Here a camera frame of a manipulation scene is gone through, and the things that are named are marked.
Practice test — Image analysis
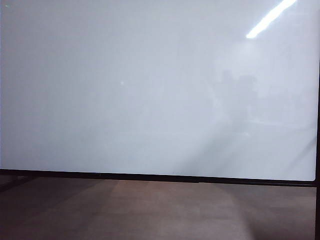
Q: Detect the black whiteboard stand post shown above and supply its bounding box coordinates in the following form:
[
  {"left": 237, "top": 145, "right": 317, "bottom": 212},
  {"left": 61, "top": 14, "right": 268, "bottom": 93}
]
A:
[{"left": 314, "top": 180, "right": 320, "bottom": 240}]

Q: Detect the white whiteboard with black frame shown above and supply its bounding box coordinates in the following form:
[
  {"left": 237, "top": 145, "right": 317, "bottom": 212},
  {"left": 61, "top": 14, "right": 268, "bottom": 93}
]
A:
[{"left": 0, "top": 0, "right": 320, "bottom": 187}]

